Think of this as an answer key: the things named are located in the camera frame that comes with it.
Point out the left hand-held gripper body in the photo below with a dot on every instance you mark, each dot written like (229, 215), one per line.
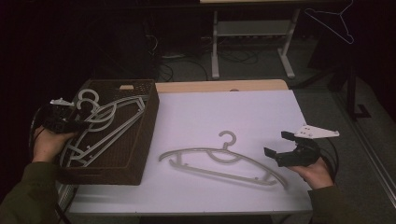
(60, 119)

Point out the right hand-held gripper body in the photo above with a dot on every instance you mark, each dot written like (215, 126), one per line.
(303, 154)

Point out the brown woven basket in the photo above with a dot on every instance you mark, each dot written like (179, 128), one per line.
(137, 149)

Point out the person's right hand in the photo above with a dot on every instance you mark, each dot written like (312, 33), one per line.
(314, 175)

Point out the person's left hand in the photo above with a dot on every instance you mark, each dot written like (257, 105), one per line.
(49, 146)

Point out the white table mat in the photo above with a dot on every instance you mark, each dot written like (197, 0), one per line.
(249, 105)

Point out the black metal stand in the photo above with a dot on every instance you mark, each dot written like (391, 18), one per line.
(351, 93)

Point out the white power strip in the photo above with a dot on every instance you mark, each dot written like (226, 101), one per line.
(173, 56)

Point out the white metal desk frame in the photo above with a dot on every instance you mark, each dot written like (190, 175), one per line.
(214, 46)

